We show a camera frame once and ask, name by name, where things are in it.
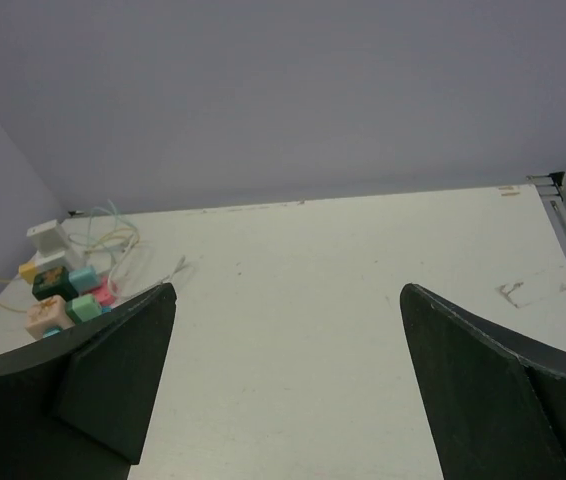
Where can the yellow charger plug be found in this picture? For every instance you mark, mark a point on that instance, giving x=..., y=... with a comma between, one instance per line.
x=28, y=272

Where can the dark green dragon charger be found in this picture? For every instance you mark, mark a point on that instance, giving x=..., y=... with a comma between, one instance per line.
x=53, y=282

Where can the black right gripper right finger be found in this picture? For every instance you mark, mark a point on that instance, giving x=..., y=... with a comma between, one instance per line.
x=495, y=399

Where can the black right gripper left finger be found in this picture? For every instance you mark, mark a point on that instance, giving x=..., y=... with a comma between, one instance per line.
x=78, y=404

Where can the mint green charger plug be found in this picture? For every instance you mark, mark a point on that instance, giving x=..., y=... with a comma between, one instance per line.
x=83, y=309

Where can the white power strip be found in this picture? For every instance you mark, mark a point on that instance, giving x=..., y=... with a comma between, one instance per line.
x=69, y=258

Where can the beige dragon charger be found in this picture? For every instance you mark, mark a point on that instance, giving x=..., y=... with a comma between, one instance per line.
x=46, y=315

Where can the white cube socket adapter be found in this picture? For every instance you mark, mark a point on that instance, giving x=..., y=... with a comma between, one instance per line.
x=48, y=238

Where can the light blue charger plug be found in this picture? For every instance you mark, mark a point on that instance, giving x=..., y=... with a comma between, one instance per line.
x=84, y=280

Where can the pink charger plug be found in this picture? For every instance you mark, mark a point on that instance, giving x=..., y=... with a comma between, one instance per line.
x=103, y=295

